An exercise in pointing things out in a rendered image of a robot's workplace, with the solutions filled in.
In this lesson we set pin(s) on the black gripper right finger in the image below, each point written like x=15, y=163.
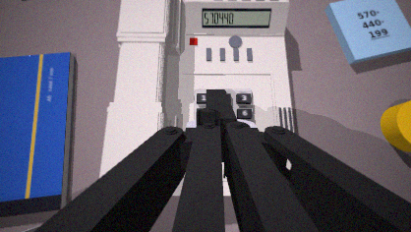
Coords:
x=333, y=197

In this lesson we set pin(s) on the white telephone handset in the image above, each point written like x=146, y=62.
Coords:
x=146, y=31

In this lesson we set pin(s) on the blue notebook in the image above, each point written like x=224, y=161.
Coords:
x=36, y=97

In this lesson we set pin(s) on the light blue sticky note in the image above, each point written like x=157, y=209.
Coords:
x=369, y=29

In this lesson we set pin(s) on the yellow short cylinder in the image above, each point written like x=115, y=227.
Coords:
x=396, y=125

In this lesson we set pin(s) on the white desk phone base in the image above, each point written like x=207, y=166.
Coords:
x=236, y=45

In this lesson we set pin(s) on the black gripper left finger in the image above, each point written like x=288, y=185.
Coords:
x=133, y=193

